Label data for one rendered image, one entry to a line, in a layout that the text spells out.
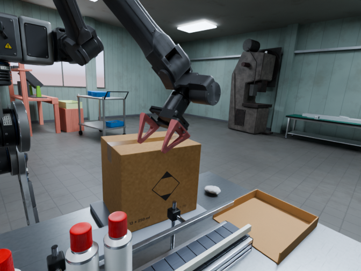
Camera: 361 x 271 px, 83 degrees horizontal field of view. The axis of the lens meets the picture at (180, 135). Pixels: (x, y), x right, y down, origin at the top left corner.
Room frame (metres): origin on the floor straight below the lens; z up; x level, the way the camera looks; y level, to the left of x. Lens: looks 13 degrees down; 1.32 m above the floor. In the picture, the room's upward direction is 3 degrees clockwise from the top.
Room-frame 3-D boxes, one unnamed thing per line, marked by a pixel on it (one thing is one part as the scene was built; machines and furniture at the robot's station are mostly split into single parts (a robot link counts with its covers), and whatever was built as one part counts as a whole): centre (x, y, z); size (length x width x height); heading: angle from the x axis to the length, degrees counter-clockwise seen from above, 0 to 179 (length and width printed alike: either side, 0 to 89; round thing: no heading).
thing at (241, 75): (6.78, -2.31, 1.43); 1.49 x 1.28 x 2.86; 46
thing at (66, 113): (5.57, 3.68, 0.99); 1.53 x 1.40 x 1.97; 46
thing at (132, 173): (0.74, 0.11, 0.99); 0.30 x 0.24 x 0.27; 124
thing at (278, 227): (0.70, -0.34, 0.85); 0.30 x 0.26 x 0.04; 129
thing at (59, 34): (0.84, 0.43, 1.45); 0.09 x 0.08 x 0.12; 136
